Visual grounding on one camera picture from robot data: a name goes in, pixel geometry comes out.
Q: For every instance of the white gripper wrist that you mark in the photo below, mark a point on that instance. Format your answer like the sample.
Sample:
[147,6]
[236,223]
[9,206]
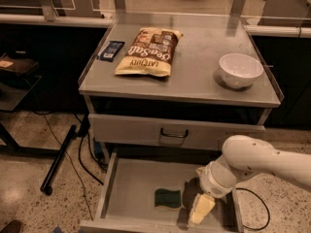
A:
[210,183]

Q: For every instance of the green sponge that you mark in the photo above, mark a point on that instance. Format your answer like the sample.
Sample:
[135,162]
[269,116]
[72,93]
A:
[166,198]

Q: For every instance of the sea salt chips bag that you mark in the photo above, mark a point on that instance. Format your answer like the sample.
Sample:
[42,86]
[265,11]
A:
[151,53]

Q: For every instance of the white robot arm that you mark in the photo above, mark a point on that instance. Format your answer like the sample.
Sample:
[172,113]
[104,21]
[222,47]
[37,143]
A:
[242,158]

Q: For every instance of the open middle drawer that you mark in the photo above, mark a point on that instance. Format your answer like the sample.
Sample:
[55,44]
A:
[127,201]

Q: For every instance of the grey drawer cabinet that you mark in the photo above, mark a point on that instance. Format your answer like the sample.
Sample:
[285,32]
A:
[193,91]

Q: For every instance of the closed top drawer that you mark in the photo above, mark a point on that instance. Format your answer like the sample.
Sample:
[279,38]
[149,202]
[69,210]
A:
[145,131]

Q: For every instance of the white bowl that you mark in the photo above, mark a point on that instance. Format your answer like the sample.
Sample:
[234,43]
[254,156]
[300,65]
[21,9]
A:
[239,70]

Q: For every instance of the black stand leg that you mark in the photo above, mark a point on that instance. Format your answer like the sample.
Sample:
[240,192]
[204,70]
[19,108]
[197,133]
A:
[46,186]

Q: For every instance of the blue snack bar wrapper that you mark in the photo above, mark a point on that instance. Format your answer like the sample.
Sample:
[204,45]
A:
[111,51]

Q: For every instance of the dark shoe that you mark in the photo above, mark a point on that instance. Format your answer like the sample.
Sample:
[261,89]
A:
[14,226]

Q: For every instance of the dark side table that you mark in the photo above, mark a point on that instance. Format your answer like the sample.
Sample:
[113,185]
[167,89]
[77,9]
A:
[16,80]

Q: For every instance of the black drawer handle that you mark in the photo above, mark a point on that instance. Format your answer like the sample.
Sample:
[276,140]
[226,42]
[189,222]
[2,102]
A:
[174,135]

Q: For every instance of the white horizontal rail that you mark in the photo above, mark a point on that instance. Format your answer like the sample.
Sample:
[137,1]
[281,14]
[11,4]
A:
[90,22]

